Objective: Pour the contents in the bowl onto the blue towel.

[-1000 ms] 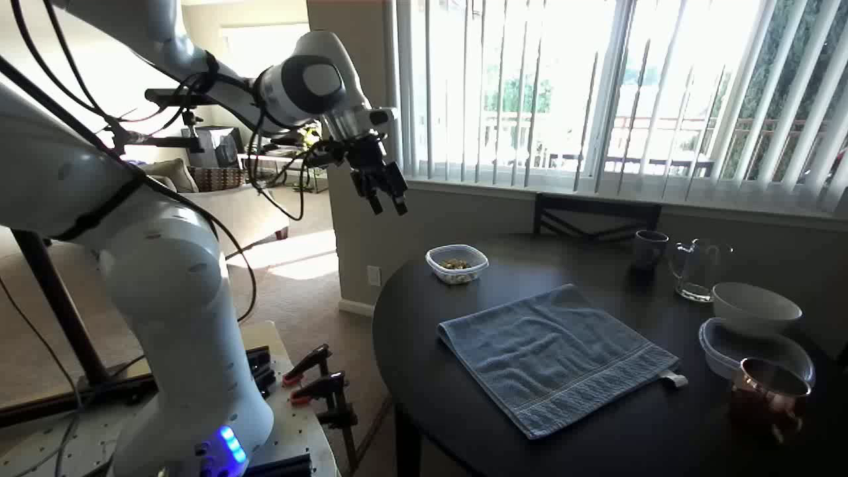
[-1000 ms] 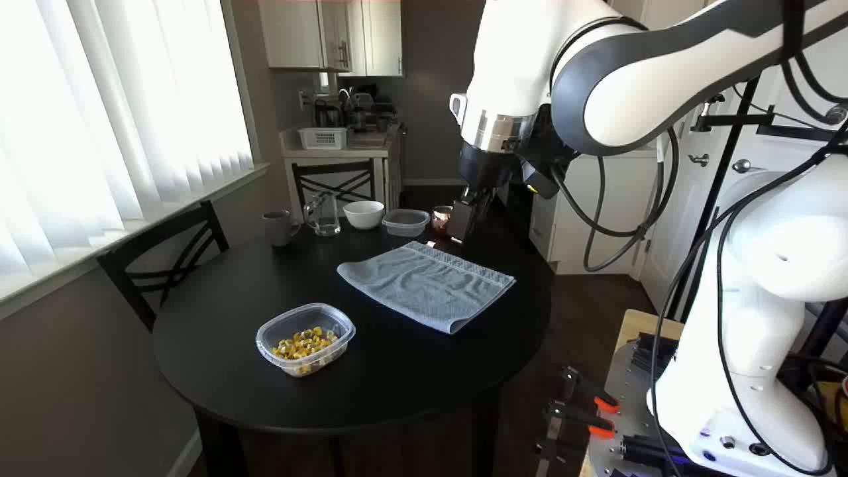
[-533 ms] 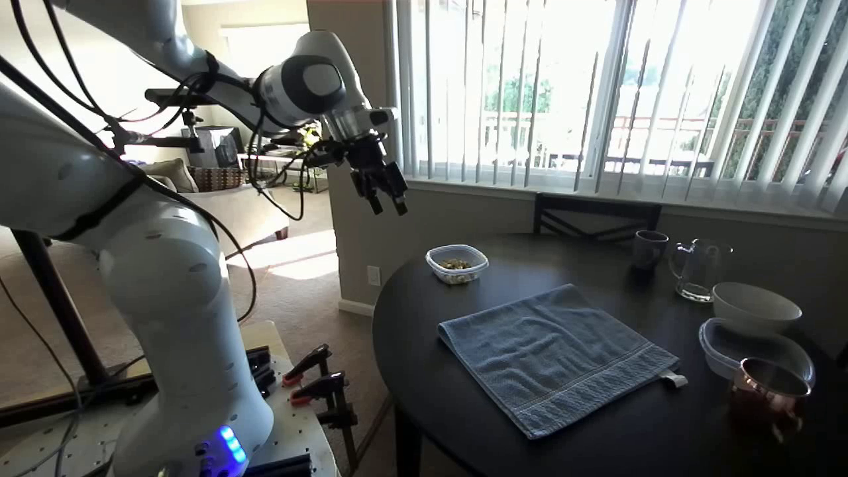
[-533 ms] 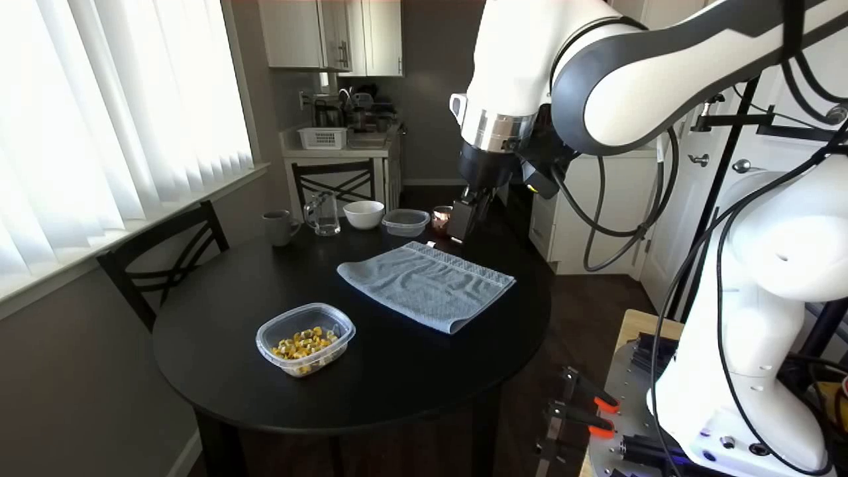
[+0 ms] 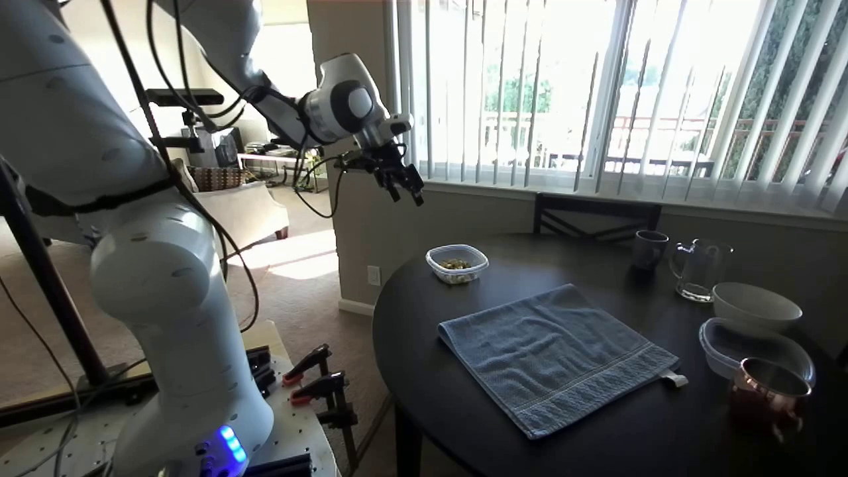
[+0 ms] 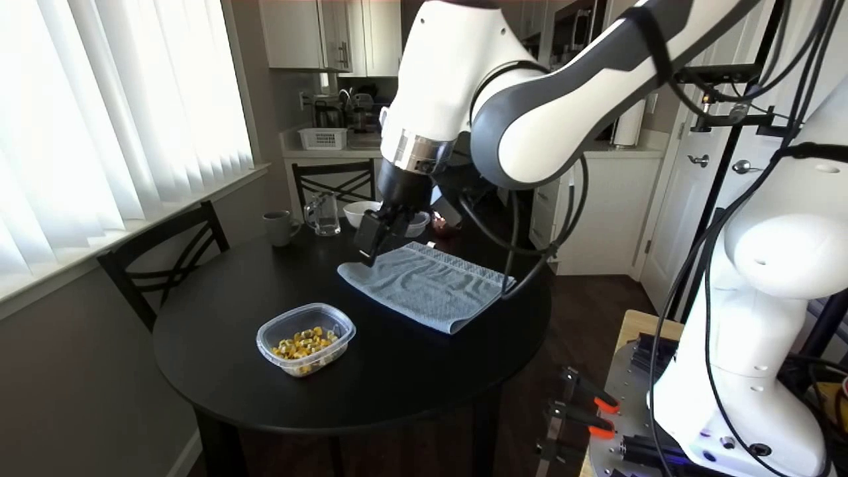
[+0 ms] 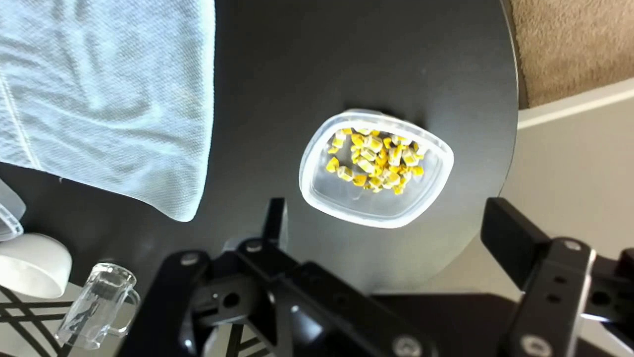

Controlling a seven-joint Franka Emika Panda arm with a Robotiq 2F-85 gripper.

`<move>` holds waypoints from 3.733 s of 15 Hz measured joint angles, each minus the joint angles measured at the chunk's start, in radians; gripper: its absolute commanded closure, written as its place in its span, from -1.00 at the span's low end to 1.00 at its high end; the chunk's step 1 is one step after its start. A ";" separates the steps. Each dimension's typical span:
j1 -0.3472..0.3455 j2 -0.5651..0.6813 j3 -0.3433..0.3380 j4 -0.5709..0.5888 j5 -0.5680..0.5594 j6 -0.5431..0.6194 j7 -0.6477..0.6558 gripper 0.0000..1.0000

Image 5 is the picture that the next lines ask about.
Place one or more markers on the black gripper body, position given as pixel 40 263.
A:
pixel 386 148

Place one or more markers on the clear plastic bowl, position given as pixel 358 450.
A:
pixel 458 266

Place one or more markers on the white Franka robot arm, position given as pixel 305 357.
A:
pixel 169 266

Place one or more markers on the blue towel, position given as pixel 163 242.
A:
pixel 552 357

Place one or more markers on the yellowish food pieces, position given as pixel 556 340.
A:
pixel 458 263

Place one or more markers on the dark chair back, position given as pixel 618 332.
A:
pixel 552 216

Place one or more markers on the beige ottoman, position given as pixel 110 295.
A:
pixel 242 213

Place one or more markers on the black keyboard stand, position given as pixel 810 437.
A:
pixel 181 95

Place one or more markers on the black clamp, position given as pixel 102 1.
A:
pixel 261 368

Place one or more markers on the dark mug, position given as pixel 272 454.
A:
pixel 647 249

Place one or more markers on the perforated robot mounting board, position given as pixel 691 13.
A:
pixel 295 413

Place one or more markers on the clear glass pitcher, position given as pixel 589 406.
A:
pixel 695 267

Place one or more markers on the white vertical blinds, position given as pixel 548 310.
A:
pixel 707 87

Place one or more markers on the round dark wooden table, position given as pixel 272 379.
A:
pixel 618 441

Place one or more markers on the clear shallow plastic container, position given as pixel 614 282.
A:
pixel 724 344

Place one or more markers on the black tripod stand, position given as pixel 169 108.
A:
pixel 49 282

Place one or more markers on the copper mug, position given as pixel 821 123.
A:
pixel 765 393

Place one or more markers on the white wall outlet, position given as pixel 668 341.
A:
pixel 374 277

